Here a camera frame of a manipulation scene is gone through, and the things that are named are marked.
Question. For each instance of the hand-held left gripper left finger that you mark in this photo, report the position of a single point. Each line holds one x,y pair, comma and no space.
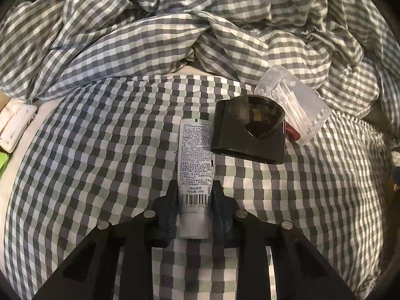
172,206

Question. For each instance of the white toothpaste tube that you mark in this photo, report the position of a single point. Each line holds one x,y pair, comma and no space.
193,162

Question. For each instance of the grey checked duvet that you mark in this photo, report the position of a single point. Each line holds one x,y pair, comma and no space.
125,53

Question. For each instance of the glossy black container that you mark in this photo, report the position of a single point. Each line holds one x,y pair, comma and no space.
237,143

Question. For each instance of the white pouch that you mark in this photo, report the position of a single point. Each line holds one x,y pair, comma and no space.
15,125

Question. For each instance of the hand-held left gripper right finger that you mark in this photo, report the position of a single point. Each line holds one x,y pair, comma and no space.
218,212

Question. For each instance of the green snack packet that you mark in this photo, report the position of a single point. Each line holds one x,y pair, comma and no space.
3,162

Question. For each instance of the cream bed sheet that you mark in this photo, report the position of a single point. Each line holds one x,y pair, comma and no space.
34,131

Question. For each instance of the clear cotton swab box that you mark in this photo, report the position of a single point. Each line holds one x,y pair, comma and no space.
300,100

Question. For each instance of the small red item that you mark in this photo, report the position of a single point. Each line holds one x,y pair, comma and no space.
293,134

